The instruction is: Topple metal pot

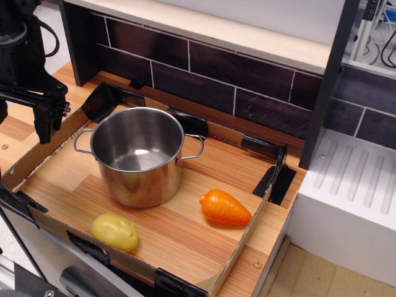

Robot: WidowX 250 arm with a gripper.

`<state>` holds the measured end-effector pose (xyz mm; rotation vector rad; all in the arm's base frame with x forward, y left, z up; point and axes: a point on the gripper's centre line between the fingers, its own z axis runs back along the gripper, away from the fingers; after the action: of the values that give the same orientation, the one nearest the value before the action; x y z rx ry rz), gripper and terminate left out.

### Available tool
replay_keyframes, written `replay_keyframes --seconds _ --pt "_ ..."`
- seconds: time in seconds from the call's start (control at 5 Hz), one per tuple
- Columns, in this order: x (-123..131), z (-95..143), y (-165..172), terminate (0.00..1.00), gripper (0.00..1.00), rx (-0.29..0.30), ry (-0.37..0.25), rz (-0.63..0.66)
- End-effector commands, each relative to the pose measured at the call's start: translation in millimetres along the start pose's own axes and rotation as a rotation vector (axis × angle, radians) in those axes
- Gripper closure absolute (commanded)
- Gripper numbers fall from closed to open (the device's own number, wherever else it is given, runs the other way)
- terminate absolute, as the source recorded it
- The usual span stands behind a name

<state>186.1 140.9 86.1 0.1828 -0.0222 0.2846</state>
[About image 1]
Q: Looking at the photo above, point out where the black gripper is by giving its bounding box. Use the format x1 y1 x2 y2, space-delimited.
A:
1 71 70 144

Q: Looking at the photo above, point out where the stainless steel pot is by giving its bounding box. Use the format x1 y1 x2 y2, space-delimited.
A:
86 107 187 209

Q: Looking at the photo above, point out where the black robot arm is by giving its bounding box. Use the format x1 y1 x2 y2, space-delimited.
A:
1 1 70 144

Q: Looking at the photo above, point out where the cardboard fence with black tape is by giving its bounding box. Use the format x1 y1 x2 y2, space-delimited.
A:
1 85 290 296

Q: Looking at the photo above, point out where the yellow plastic potato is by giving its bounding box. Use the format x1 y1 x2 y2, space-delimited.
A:
91 213 139 252

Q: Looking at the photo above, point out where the orange plastic carrot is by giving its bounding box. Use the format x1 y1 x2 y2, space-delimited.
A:
199 189 252 226

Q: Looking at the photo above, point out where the white sink drainboard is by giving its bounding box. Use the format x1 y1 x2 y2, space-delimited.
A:
287 130 395 286

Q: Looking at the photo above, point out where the silver oven handle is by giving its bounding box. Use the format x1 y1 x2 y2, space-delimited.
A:
59 267 126 296

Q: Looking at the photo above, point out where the wooden shelf with grey frame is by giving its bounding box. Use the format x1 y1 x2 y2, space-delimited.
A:
59 1 356 168

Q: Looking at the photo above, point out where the black cable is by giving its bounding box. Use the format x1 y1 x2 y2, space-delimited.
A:
380 24 396 67

